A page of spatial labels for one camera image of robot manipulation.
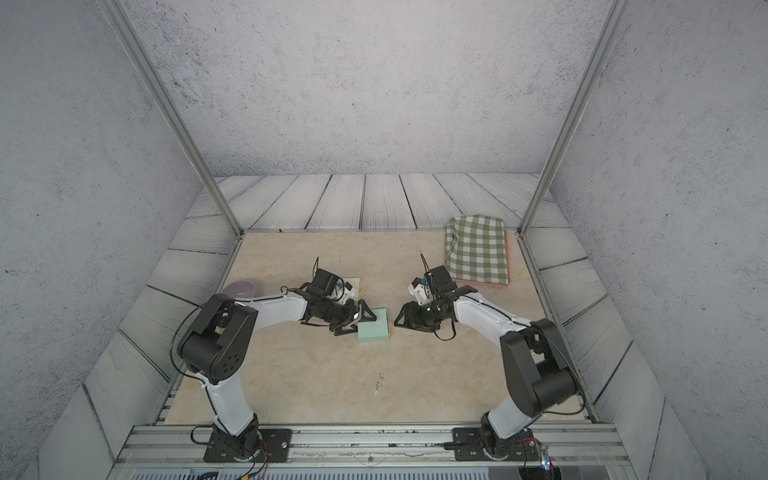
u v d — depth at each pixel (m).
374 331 0.91
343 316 0.83
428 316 0.76
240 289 1.07
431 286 0.74
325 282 0.79
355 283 1.01
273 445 0.73
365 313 0.85
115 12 0.70
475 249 1.15
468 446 0.72
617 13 0.70
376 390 0.82
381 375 0.85
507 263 1.10
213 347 0.50
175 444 0.75
